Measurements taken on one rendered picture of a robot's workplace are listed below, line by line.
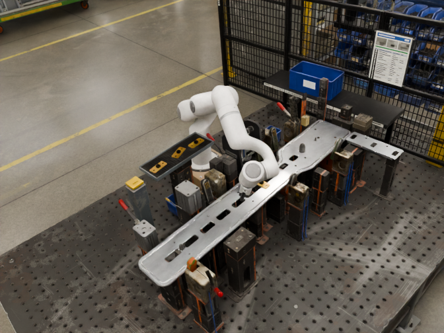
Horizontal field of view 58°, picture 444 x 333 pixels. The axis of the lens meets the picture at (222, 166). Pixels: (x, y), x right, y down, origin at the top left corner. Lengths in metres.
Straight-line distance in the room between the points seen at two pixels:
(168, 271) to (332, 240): 0.90
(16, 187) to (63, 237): 1.80
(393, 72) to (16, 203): 3.15
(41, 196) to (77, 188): 0.32
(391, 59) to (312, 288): 1.35
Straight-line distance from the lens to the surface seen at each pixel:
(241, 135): 1.62
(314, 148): 2.22
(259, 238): 2.12
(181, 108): 2.20
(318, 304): 1.93
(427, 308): 2.91
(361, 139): 2.33
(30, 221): 3.71
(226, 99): 1.68
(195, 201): 1.85
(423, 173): 2.68
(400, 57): 2.50
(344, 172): 2.18
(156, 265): 1.71
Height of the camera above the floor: 2.32
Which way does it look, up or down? 39 degrees down
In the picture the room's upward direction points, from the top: 5 degrees counter-clockwise
